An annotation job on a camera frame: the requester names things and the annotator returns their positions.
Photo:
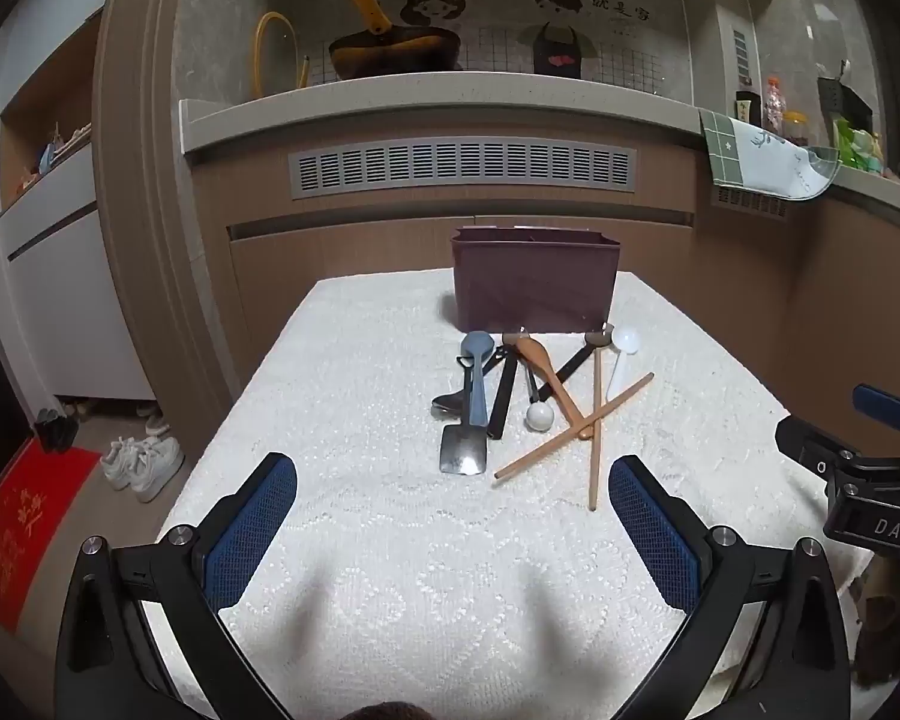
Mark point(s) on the maroon plastic utensil box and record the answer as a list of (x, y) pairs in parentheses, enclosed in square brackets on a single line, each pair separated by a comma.
[(532, 285)]

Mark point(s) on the wooden chopstick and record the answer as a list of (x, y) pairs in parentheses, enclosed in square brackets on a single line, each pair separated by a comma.
[(540, 454), (595, 465)]

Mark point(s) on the white sneaker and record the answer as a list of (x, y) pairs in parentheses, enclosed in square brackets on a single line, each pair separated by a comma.
[(161, 469), (124, 465)]

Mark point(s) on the cartoon wall sticker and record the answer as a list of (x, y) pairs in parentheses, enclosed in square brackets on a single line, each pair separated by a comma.
[(555, 30)]

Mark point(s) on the short grey vent grille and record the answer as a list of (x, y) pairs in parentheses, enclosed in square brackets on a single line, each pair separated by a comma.
[(750, 202)]

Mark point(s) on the white ball-end utensil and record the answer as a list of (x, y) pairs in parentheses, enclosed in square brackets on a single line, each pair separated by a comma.
[(539, 418)]

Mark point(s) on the clear bottle with red cap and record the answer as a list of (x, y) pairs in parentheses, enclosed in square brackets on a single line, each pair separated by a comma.
[(775, 109)]

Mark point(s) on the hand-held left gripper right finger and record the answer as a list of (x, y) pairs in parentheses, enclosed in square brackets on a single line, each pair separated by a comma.
[(656, 540)]

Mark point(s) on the small steel spatula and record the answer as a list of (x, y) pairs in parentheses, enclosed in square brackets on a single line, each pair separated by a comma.
[(463, 451)]

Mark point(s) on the beige kitchen counter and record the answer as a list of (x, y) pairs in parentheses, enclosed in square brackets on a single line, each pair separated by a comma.
[(420, 94)]

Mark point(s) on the brown wooden spoon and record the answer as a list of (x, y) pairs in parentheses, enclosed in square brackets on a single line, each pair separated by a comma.
[(536, 352)]

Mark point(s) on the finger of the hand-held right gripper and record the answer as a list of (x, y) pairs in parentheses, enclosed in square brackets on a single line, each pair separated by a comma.
[(881, 403), (806, 441)]

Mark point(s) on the green packet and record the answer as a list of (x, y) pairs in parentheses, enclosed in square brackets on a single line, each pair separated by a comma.
[(859, 146)]

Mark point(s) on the white cabinet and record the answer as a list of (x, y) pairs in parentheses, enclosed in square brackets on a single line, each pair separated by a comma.
[(67, 300)]

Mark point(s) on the black shoe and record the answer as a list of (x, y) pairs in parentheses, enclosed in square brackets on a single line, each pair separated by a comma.
[(46, 433), (69, 429)]

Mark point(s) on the orange-lid jar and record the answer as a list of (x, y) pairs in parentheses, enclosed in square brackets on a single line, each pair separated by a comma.
[(795, 127)]

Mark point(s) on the red floor mat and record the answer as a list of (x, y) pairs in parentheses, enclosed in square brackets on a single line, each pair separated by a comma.
[(22, 532)]

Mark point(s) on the white plastic spoon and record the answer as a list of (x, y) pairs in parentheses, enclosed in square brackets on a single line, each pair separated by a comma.
[(621, 341)]

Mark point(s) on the black kitchen rack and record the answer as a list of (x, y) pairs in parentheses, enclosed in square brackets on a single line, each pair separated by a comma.
[(844, 101)]

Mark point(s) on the green and white towel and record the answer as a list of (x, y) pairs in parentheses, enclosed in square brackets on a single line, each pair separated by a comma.
[(765, 165)]

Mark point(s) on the black utensil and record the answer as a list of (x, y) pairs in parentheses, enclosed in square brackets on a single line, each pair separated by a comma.
[(502, 405)]

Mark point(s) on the white textured tablecloth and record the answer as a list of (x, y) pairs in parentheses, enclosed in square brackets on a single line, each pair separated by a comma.
[(360, 405)]

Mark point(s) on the long grey vent grille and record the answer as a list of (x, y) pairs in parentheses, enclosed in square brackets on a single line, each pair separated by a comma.
[(457, 165)]

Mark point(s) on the black metal tongs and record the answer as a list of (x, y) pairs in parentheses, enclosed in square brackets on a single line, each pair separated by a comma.
[(448, 403)]

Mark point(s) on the blue-grey plastic spoon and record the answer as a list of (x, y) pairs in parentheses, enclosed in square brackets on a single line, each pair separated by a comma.
[(478, 390)]

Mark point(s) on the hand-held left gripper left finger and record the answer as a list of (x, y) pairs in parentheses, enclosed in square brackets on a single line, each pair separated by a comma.
[(251, 532)]

